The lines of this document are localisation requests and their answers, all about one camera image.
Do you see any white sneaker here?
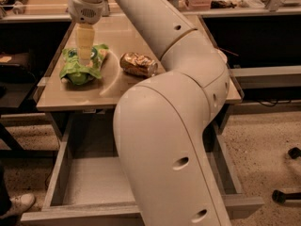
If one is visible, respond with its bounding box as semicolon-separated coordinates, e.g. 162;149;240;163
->
0;193;36;219

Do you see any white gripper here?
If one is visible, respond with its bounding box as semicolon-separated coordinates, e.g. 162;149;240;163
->
68;0;105;65

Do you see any black chair caster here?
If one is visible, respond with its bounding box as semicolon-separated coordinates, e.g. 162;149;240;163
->
288;147;301;159

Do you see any open grey top drawer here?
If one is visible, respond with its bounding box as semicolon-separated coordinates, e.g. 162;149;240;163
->
21;110;264;226

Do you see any dark chair at left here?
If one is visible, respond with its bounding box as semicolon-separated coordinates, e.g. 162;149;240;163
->
0;52;37;109

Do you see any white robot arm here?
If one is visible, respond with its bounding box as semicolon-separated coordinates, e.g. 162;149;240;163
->
69;0;231;226

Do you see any black chair leg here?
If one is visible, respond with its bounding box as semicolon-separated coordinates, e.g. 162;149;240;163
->
272;190;301;204

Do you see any green rice chip bag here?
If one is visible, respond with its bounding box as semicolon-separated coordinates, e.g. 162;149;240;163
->
59;44;109;86

